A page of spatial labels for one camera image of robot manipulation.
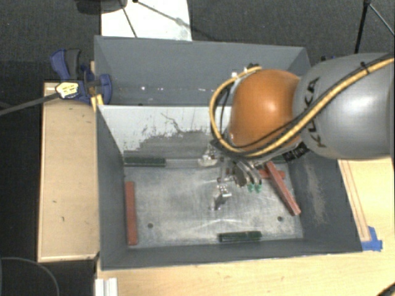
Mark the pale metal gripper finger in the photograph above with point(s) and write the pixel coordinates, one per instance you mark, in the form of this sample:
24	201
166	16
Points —
219	189
226	195

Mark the red-brown flat block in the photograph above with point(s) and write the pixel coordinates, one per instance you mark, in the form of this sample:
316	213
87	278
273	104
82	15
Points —
131	214
285	193
265	174

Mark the dark green flat block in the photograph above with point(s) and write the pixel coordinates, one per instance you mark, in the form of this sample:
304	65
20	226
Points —
240	236
144	161

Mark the grey metal bin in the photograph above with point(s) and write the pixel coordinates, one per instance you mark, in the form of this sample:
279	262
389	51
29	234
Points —
172	196

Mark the pale wood board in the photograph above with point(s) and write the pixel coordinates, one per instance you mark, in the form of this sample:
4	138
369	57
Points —
69	180

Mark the black cylinder on white bracket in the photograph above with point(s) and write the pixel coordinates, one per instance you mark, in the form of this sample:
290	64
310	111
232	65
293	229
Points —
295	153

